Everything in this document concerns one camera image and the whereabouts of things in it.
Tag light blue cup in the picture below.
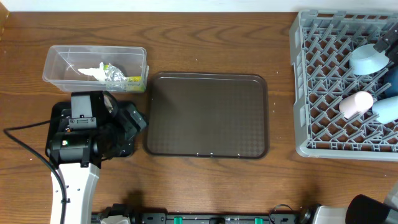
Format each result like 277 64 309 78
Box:
372 96 398 124

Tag dark blue plate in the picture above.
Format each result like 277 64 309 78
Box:
384 67 398 98

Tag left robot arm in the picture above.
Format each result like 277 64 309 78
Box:
46 101 148 223

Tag light blue bowl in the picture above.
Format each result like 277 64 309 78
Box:
349 44 389 75

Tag yellow green snack packet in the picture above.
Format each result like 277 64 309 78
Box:
126 77 146 93

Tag black plastic tray bin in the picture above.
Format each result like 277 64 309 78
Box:
45 101 134 165

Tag white tissue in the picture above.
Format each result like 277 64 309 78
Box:
78 62 106 82

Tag foil wrapper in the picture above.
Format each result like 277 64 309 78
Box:
104 63 127 82

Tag brown serving tray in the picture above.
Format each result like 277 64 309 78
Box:
144 72 270 159

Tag white pink cup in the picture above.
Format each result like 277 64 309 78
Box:
339 91 374 119

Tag grey dishwasher rack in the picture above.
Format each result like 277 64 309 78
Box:
289 9 397 161

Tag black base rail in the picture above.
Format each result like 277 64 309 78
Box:
90 204 299 224

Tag clear plastic bin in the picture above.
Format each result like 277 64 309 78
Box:
42 45 149 93

